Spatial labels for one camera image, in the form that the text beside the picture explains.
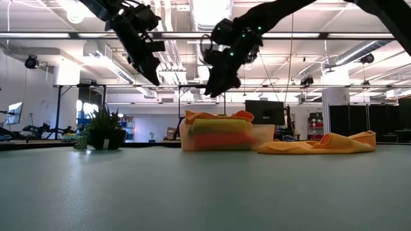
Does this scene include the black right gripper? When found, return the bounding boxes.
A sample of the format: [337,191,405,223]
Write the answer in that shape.
[204,17,265,99]

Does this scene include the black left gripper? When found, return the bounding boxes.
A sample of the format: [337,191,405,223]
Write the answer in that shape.
[105,2,162,87]

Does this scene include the orange towel with care label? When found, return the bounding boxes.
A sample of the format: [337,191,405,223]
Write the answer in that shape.
[184,109,255,126]

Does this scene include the yellow microfiber towel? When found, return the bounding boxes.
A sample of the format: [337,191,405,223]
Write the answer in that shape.
[189,118,253,131]

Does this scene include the pink microfiber towel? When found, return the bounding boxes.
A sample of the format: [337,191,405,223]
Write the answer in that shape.
[192,133,258,150]

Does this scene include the orange microfiber towel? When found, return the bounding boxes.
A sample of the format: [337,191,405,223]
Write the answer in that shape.
[256,130,378,156]

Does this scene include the black computer monitor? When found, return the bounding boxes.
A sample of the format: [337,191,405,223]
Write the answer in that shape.
[245,99,285,126]

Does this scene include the black background stand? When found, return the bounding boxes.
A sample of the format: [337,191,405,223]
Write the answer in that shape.
[53,83,107,139]

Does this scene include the small potted green plant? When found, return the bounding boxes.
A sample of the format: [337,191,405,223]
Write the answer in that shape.
[73,105,127,151]

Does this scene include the red white storage rack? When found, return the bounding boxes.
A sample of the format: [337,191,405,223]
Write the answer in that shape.
[307,112,324,141]

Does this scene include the green table mat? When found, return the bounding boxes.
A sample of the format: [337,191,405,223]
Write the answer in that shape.
[0,144,411,231]

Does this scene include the black overhead rig beam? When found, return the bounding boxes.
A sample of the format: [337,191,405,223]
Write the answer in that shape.
[0,31,396,41]

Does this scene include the background desk monitor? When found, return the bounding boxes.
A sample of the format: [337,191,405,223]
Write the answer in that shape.
[6,101,24,126]

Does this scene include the black partition panels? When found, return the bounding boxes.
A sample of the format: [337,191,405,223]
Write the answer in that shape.
[329,98,411,144]

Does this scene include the black background rig frame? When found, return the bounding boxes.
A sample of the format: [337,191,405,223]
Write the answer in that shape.
[178,84,227,126]

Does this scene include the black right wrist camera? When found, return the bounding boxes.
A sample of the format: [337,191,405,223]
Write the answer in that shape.
[199,33,226,67]

